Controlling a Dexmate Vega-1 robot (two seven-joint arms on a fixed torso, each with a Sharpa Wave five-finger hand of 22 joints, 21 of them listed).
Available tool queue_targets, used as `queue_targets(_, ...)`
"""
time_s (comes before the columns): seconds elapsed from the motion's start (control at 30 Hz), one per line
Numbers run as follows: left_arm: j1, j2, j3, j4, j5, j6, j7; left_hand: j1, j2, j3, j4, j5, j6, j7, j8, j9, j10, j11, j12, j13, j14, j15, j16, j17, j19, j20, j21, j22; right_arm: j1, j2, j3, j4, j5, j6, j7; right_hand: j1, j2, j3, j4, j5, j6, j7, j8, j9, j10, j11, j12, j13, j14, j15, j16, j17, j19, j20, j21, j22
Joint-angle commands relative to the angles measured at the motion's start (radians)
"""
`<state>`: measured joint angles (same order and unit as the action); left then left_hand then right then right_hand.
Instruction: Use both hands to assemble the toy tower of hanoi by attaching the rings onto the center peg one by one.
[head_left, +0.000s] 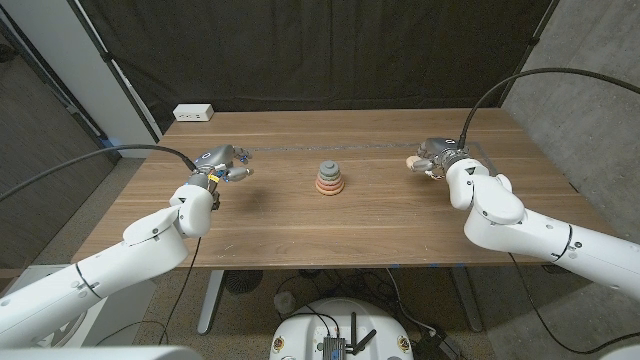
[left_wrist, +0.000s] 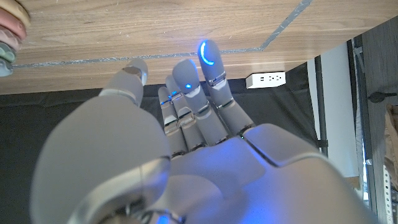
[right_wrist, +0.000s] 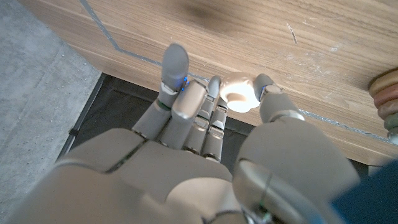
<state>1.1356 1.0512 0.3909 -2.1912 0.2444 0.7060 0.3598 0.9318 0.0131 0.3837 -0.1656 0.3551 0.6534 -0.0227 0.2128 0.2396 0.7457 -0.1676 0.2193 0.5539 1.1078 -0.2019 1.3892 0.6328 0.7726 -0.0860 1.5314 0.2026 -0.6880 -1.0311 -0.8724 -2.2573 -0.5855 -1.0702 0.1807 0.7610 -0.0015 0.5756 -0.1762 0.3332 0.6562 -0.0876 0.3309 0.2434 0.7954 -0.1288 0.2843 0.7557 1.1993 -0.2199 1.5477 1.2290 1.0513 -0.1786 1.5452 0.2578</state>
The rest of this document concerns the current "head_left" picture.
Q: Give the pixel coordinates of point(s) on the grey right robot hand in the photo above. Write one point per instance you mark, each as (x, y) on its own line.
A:
(440, 149)

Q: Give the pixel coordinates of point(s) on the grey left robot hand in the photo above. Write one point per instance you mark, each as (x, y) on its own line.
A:
(215, 160)

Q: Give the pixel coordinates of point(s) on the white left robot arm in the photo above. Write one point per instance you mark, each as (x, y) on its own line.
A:
(140, 250)

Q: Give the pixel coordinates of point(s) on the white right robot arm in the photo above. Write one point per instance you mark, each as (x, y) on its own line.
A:
(525, 225)

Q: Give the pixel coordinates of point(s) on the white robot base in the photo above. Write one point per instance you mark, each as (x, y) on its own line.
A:
(300, 330)

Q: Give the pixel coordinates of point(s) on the white power outlet box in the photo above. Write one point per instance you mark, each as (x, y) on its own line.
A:
(193, 112)

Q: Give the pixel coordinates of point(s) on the black round floor fan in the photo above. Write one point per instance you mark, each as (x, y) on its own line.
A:
(242, 280)

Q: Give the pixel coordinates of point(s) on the black backdrop stand pole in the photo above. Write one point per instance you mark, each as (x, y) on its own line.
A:
(530, 45)
(115, 75)

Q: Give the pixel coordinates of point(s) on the white table leg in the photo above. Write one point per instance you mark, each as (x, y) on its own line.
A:
(210, 305)

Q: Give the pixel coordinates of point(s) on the black backdrop cloth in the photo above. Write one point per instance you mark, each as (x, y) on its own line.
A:
(320, 50)

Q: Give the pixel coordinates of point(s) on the grey table leg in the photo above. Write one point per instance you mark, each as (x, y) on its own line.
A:
(467, 305)

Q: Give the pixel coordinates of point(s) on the grey round floor object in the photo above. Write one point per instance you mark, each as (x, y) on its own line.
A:
(285, 302)

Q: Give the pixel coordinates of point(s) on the black floor power strip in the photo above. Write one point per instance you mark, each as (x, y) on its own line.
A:
(430, 345)

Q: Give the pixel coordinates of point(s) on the grey router with antennas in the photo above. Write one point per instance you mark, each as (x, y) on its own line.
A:
(334, 346)

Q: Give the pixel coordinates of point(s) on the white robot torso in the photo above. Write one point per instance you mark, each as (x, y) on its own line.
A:
(100, 354)

